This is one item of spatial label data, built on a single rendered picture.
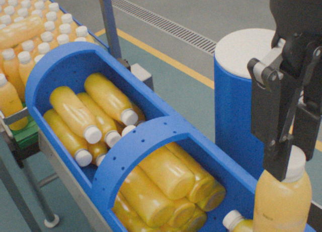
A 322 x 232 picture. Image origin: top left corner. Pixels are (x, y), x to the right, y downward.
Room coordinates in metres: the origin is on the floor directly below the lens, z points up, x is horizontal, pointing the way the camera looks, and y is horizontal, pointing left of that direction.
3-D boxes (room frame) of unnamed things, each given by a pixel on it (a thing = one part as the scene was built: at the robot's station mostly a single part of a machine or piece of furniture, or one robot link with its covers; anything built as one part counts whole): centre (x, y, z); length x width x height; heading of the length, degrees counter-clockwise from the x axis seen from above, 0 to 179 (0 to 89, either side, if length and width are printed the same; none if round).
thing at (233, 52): (1.08, -0.34, 1.03); 0.28 x 0.28 x 0.01
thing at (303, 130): (0.31, -0.16, 1.47); 0.03 x 0.01 x 0.07; 30
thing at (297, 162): (0.30, -0.14, 1.44); 0.04 x 0.04 x 0.02
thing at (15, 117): (1.08, 0.32, 0.96); 0.40 x 0.01 x 0.03; 120
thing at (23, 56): (1.14, 0.42, 1.09); 0.04 x 0.04 x 0.02
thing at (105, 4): (1.52, 0.16, 0.55); 0.04 x 0.04 x 1.10; 30
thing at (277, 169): (0.28, -0.12, 1.47); 0.03 x 0.01 x 0.07; 30
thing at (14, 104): (1.03, 0.48, 0.99); 0.07 x 0.07 x 0.19
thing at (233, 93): (1.08, -0.34, 0.59); 0.28 x 0.28 x 0.88
